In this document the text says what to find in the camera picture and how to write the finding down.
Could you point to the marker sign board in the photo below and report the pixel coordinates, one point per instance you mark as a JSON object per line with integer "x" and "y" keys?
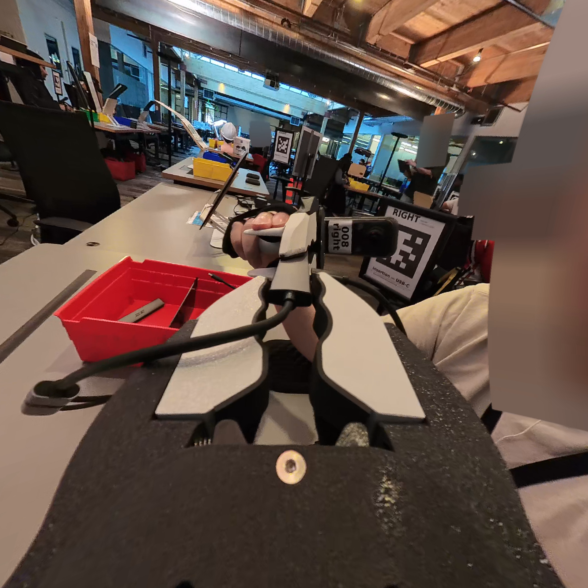
{"x": 283, "y": 146}

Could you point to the yellow plastic bin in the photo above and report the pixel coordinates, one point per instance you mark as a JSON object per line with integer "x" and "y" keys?
{"x": 211, "y": 167}

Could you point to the black office chair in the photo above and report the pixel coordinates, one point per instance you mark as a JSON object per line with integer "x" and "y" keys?
{"x": 59, "y": 165}

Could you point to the person's right hand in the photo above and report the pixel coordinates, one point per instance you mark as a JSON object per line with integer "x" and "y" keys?
{"x": 257, "y": 248}

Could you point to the ceiling projector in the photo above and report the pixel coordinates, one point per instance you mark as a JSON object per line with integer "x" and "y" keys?
{"x": 271, "y": 82}

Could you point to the grey standing panel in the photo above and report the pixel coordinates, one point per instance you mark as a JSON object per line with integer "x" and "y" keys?
{"x": 307, "y": 151}

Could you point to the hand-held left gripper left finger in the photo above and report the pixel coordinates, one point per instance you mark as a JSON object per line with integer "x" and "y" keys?
{"x": 206, "y": 376}

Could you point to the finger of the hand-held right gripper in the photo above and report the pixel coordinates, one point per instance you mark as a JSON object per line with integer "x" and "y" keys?
{"x": 296, "y": 234}
{"x": 308, "y": 206}

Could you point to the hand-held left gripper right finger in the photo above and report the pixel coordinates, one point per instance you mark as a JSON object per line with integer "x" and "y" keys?
{"x": 367, "y": 367}

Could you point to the small red storage bin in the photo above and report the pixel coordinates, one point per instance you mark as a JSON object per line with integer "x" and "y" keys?
{"x": 120, "y": 169}

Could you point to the red plastic bin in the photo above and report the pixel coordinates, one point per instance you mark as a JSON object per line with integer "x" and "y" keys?
{"x": 115, "y": 340}

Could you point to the white tablet stand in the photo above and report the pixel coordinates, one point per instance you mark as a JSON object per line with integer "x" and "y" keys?
{"x": 223, "y": 229}

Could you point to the white box with black print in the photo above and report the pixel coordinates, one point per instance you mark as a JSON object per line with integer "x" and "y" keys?
{"x": 241, "y": 146}

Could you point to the grey usb hub stick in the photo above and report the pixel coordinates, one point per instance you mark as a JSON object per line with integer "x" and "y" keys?
{"x": 140, "y": 311}

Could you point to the tablet with instruction sheet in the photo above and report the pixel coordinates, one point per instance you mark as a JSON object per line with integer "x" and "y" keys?
{"x": 225, "y": 190}

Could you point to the black desk pads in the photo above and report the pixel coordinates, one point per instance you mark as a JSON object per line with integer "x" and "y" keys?
{"x": 251, "y": 179}

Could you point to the white hard hat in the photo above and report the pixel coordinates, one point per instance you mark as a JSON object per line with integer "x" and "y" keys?
{"x": 228, "y": 131}

